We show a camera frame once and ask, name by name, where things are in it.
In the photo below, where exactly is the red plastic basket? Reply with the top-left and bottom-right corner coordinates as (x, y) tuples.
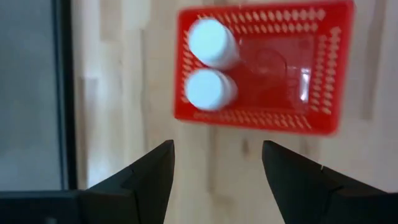
(173, 0), (356, 136)

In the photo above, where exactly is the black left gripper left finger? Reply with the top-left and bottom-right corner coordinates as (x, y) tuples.
(79, 139), (176, 224)

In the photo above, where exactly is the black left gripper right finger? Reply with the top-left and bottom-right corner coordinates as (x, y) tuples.
(262, 139), (398, 224)

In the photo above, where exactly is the black metal table frame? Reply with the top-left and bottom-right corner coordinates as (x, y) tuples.
(51, 0), (78, 191)

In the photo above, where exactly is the white pill bottle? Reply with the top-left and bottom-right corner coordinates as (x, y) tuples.
(187, 17), (241, 70)
(183, 68), (239, 112)

